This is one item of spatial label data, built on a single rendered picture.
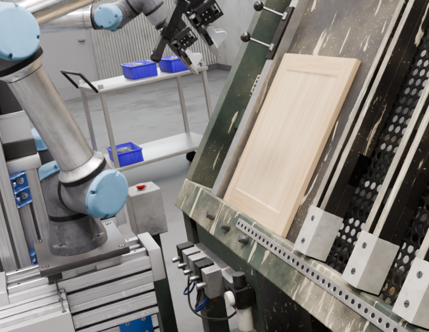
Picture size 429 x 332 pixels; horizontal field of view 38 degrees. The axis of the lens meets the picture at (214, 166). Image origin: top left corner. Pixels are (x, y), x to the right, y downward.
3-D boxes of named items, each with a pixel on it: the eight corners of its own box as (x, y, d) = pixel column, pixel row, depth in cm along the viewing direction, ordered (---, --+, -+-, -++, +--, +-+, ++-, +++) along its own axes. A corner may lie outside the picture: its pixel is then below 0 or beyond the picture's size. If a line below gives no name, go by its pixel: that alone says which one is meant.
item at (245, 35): (272, 55, 227) (239, 41, 228) (277, 45, 227) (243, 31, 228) (272, 53, 223) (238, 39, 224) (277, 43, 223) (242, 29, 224)
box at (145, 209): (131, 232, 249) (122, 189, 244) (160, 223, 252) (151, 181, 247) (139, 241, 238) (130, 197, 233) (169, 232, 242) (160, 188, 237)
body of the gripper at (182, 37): (199, 41, 206) (177, 10, 201) (179, 57, 205) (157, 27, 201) (193, 39, 213) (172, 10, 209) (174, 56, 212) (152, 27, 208)
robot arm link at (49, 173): (77, 197, 169) (66, 149, 166) (106, 204, 160) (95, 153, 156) (38, 213, 162) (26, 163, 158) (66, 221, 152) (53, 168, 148)
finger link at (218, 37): (236, 48, 169) (219, 20, 164) (218, 61, 169) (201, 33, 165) (233, 46, 171) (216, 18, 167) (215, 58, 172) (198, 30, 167)
